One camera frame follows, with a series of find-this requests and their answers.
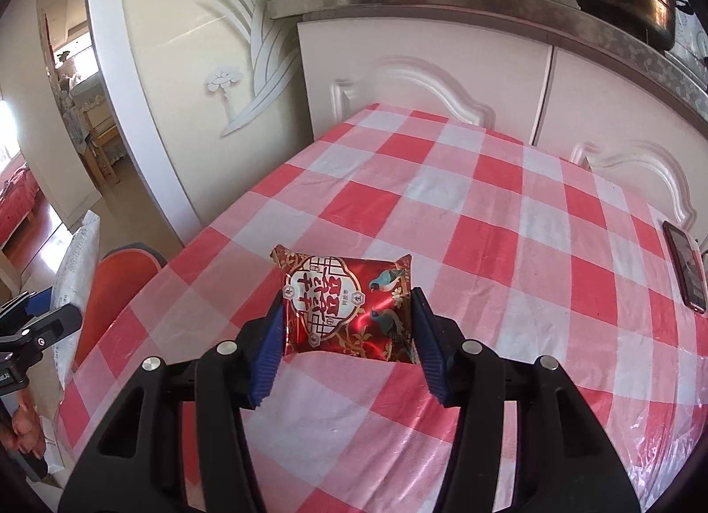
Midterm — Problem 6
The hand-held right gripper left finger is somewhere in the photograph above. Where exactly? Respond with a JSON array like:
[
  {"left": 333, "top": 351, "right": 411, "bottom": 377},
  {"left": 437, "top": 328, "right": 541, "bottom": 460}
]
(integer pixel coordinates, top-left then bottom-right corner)
[{"left": 58, "top": 288, "right": 287, "bottom": 513}]

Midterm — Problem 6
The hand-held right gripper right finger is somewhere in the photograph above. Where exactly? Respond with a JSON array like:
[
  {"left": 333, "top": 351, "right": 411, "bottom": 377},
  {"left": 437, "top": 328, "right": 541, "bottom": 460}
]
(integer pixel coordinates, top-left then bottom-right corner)
[{"left": 409, "top": 286, "right": 636, "bottom": 513}]

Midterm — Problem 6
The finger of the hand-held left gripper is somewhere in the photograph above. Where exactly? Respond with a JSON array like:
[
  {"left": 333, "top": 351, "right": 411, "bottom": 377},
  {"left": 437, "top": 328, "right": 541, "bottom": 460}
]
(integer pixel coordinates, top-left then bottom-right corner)
[
  {"left": 0, "top": 305, "right": 84, "bottom": 367},
  {"left": 0, "top": 292, "right": 35, "bottom": 326}
]

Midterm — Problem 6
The red snack packet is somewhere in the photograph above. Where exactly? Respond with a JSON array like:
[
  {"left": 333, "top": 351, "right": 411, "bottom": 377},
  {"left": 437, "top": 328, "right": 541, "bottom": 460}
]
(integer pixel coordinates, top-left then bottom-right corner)
[{"left": 269, "top": 244, "right": 417, "bottom": 366}]

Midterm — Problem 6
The person's left hand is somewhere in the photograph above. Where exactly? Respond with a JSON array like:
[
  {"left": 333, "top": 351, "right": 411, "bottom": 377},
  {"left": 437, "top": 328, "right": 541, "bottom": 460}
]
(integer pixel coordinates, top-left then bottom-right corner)
[{"left": 11, "top": 404, "right": 50, "bottom": 459}]

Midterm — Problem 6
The white plastic bag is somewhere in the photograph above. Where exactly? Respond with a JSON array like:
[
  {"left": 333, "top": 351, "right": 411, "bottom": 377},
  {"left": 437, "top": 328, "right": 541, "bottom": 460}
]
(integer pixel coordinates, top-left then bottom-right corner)
[{"left": 50, "top": 208, "right": 103, "bottom": 381}]

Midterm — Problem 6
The red stool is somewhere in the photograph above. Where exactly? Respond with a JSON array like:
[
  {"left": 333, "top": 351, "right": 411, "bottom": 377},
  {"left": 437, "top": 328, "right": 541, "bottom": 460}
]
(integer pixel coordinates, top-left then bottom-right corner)
[{"left": 72, "top": 244, "right": 169, "bottom": 375}]

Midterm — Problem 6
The red sofa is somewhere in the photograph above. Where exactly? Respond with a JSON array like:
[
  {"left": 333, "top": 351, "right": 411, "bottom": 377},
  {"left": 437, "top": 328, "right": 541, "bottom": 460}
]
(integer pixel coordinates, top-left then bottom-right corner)
[{"left": 0, "top": 163, "right": 42, "bottom": 248}]

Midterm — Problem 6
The red checkered tablecloth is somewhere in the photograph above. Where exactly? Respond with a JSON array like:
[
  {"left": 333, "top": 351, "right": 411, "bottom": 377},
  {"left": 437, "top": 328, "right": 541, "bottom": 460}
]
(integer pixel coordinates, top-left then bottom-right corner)
[{"left": 58, "top": 102, "right": 708, "bottom": 513}]

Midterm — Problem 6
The wooden chair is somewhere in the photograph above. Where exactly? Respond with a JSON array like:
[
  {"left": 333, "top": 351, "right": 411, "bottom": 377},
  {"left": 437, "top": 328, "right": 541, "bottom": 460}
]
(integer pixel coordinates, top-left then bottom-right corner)
[{"left": 66, "top": 76, "right": 119, "bottom": 187}]

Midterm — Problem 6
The red smartphone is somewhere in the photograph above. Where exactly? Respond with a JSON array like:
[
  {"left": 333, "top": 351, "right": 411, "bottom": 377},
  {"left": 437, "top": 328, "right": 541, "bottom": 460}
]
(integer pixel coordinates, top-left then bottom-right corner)
[{"left": 662, "top": 220, "right": 708, "bottom": 315}]

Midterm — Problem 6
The frosted glass door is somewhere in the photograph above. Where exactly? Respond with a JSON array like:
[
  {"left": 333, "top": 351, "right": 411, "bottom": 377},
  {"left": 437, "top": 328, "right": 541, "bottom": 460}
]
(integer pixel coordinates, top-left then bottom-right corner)
[{"left": 83, "top": 0, "right": 313, "bottom": 248}]

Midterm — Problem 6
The white cabinet door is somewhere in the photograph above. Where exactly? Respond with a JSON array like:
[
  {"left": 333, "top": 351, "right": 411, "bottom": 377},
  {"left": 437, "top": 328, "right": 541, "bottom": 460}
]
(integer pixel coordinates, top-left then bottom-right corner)
[
  {"left": 297, "top": 20, "right": 554, "bottom": 146},
  {"left": 530, "top": 45, "right": 708, "bottom": 248}
]

